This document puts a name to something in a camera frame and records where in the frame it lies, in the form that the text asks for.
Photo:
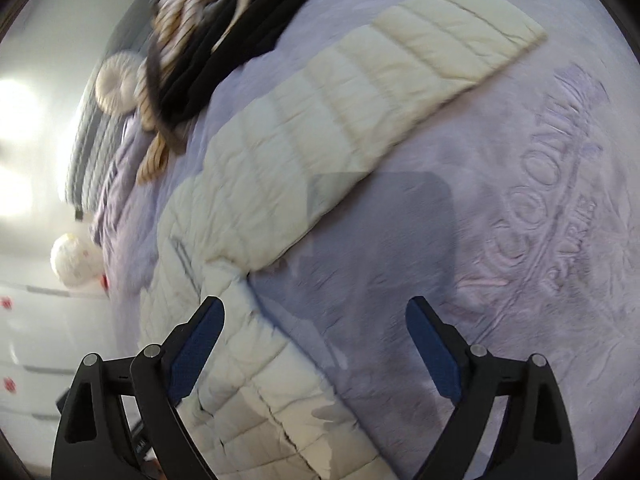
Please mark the purple plush blanket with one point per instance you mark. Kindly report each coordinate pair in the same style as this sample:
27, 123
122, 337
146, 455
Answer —
500, 310

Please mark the grey tufted headboard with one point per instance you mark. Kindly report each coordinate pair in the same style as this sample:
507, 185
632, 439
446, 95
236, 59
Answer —
90, 160

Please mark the white wardrobe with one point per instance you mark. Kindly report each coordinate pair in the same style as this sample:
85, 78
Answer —
40, 340

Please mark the black garment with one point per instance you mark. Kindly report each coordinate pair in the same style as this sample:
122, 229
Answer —
225, 60

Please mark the red paper sticker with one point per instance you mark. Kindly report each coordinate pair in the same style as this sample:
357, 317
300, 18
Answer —
9, 385
6, 303

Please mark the white puffer jacket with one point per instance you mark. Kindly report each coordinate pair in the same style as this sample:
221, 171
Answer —
280, 170

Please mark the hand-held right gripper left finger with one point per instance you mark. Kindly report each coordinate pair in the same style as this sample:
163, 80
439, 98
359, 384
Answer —
197, 345

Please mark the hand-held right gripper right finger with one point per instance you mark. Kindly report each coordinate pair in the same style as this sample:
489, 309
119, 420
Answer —
435, 350

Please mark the beige white striped garment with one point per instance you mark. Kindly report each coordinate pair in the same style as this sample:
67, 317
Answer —
185, 5

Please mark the round white pleated pillow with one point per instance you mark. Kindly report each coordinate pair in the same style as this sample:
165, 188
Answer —
117, 80

